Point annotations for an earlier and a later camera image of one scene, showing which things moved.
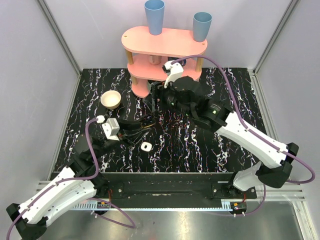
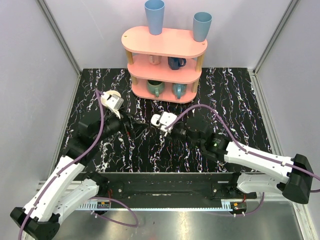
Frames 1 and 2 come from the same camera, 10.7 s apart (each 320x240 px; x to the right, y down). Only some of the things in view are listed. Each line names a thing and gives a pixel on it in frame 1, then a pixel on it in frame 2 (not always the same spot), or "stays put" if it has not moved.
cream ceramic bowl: [110, 99] stays put
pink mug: [155, 59] stays put
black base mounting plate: [173, 187] stays put
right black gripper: [159, 91] -> [171, 132]
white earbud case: [146, 146] -> [154, 118]
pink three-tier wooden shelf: [148, 53] stays put
